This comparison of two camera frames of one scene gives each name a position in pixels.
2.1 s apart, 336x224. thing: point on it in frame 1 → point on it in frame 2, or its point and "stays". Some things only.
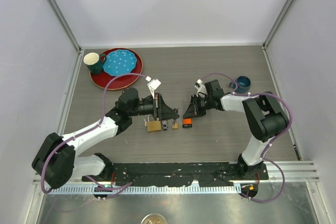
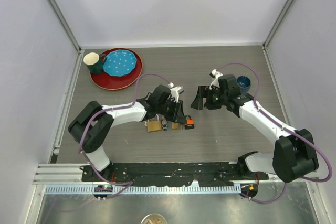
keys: (165, 126) stays
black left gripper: (161, 110) → (178, 114)
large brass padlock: (153, 125) stays
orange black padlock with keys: (187, 123) stays
